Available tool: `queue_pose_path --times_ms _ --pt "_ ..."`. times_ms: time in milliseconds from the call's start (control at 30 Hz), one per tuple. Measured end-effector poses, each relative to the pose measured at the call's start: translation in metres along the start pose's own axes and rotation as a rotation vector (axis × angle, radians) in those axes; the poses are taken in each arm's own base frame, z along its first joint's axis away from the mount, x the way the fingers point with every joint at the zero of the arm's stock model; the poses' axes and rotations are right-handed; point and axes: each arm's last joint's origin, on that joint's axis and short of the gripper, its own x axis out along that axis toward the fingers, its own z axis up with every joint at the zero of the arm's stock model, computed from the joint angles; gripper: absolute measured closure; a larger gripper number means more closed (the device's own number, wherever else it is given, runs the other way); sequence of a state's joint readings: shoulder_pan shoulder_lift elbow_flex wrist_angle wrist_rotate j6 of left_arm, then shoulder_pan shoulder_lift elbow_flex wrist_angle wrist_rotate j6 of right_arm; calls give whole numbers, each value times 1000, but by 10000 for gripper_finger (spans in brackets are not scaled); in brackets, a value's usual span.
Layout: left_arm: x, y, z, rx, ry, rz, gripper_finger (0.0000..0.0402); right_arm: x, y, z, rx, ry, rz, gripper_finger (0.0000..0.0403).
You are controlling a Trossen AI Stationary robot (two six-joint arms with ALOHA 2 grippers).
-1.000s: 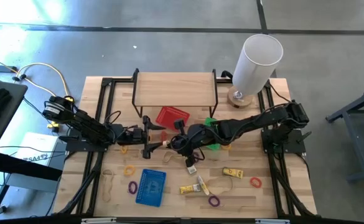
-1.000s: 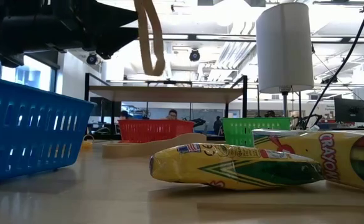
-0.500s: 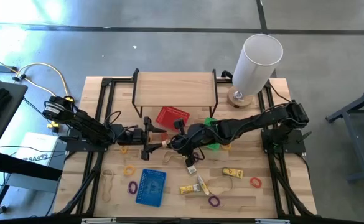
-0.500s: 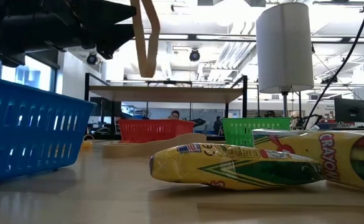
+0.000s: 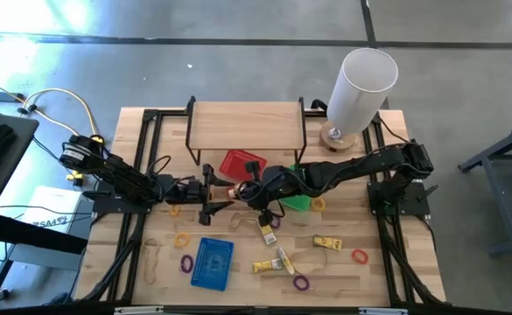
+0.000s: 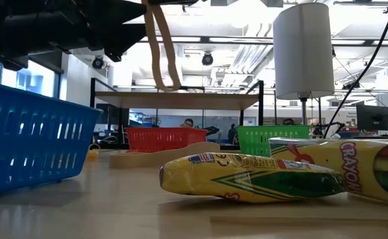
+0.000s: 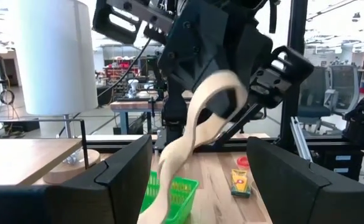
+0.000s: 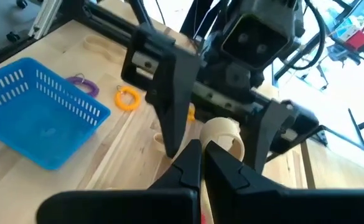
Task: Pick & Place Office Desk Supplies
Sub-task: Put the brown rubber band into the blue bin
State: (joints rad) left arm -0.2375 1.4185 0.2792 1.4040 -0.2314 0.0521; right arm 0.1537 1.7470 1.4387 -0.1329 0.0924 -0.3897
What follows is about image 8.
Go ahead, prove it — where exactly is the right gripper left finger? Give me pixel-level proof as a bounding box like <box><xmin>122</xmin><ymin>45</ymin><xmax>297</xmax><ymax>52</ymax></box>
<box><xmin>35</xmin><ymin>139</ymin><xmax>203</xmax><ymax>224</ymax></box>

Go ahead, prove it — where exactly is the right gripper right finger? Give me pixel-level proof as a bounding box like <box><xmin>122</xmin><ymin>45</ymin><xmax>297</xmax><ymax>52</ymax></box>
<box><xmin>203</xmin><ymin>140</ymin><xmax>364</xmax><ymax>224</ymax></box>

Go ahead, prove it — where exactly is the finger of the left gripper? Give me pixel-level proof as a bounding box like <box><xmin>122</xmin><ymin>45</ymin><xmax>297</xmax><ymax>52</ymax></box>
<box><xmin>240</xmin><ymin>98</ymin><xmax>321</xmax><ymax>174</ymax></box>
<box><xmin>121</xmin><ymin>24</ymin><xmax>202</xmax><ymax>159</ymax></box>

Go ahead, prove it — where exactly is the beige rubber band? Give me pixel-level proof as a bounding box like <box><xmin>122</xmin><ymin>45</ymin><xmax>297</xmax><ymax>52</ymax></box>
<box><xmin>199</xmin><ymin>117</ymin><xmax>246</xmax><ymax>162</ymax></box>
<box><xmin>152</xmin><ymin>133</ymin><xmax>167</xmax><ymax>154</ymax></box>
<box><xmin>82</xmin><ymin>34</ymin><xmax>125</xmax><ymax>65</ymax></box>

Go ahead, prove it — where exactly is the yellow coil wrist keychain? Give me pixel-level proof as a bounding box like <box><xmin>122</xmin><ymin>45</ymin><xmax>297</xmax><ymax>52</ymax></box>
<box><xmin>114</xmin><ymin>85</ymin><xmax>142</xmax><ymax>112</ymax></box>

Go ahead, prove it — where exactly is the purple coil wrist keychain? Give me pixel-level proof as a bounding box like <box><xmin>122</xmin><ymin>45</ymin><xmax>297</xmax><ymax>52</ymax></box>
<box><xmin>65</xmin><ymin>73</ymin><xmax>100</xmax><ymax>98</ymax></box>

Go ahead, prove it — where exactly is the blue plastic basket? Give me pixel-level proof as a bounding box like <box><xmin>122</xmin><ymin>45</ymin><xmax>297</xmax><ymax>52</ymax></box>
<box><xmin>0</xmin><ymin>57</ymin><xmax>111</xmax><ymax>171</ymax></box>

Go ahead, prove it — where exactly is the red box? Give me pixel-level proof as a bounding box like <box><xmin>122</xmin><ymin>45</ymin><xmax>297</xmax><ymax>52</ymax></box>
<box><xmin>345</xmin><ymin>30</ymin><xmax>364</xmax><ymax>51</ymax></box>

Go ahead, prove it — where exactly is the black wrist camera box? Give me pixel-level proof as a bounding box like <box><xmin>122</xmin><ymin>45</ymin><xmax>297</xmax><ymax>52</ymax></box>
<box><xmin>220</xmin><ymin>0</ymin><xmax>306</xmax><ymax>71</ymax></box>

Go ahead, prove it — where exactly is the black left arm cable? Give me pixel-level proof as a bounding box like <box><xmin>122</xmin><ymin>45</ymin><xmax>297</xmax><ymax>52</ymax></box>
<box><xmin>289</xmin><ymin>0</ymin><xmax>327</xmax><ymax>71</ymax></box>

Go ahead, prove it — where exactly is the silver aluminium post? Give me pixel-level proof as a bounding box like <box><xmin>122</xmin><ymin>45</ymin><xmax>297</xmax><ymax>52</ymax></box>
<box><xmin>28</xmin><ymin>0</ymin><xmax>63</xmax><ymax>40</ymax></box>

